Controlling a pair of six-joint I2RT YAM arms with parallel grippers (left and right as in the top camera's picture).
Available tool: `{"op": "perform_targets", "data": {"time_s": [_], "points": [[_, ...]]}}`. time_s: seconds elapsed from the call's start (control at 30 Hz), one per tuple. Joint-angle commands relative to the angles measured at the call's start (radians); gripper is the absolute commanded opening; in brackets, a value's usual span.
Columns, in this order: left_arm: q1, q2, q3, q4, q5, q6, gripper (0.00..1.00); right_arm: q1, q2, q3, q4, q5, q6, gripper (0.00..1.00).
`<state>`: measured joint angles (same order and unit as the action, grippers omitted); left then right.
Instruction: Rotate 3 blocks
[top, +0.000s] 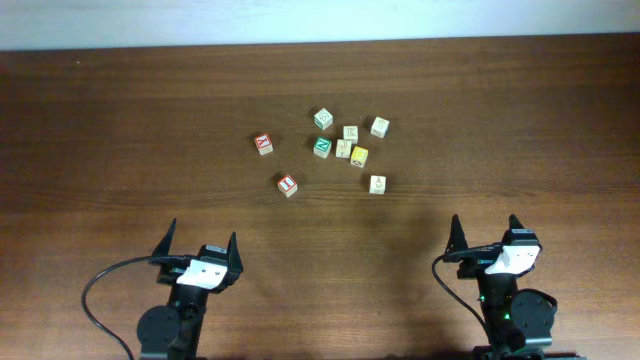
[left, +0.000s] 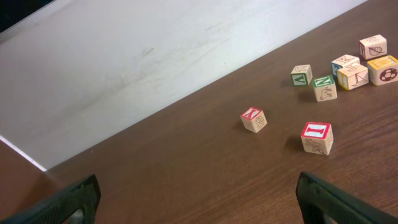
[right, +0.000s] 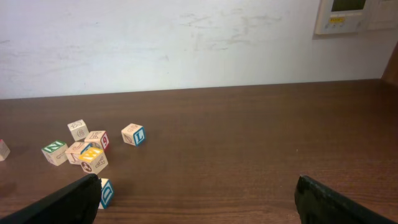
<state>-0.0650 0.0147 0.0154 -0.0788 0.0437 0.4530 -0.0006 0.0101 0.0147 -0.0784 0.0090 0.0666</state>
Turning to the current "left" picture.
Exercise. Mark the red I wooden block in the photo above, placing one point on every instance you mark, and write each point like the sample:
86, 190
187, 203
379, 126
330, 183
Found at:
317, 138

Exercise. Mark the red leaf wooden block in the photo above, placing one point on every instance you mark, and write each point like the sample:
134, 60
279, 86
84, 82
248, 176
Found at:
373, 47

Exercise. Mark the yellow J wooden block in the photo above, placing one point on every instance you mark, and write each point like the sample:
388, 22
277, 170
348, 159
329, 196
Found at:
353, 76

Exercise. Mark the green N wooden block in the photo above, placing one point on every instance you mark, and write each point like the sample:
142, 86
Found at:
324, 88

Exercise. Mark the green V wooden block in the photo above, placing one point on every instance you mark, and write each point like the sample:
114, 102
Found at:
301, 75

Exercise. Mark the blue K wooden block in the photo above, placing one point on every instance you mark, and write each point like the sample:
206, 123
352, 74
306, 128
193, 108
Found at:
343, 61

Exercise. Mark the red Y wooden block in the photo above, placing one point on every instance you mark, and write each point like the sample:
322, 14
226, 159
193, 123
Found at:
254, 119

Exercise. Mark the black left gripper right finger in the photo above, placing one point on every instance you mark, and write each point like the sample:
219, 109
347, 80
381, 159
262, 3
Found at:
321, 202

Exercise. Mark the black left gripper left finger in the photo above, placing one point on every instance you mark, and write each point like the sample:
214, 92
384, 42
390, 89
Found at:
76, 203

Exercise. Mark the yellow soccer ball block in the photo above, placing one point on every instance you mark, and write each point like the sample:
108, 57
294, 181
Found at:
383, 70

